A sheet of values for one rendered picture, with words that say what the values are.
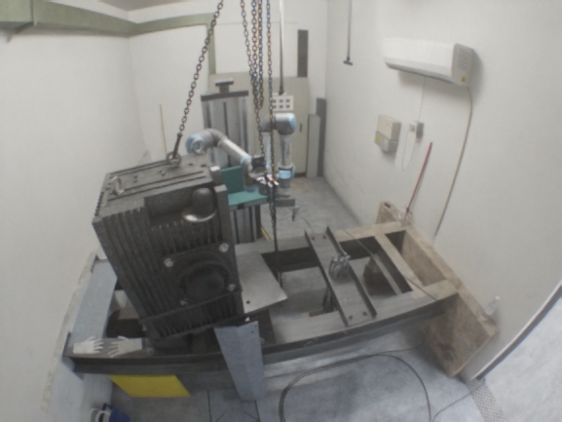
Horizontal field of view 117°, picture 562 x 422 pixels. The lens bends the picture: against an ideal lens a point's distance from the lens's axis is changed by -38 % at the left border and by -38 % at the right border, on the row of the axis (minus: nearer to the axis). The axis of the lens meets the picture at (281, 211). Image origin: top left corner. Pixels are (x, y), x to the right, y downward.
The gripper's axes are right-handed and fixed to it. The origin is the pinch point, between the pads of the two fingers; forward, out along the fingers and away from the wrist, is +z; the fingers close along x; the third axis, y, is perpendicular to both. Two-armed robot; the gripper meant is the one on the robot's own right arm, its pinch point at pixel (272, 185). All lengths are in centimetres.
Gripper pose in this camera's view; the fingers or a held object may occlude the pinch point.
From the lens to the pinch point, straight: 127.3
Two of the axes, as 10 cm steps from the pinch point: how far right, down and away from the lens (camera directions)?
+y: 0.2, 8.1, 5.9
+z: 5.0, 5.0, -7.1
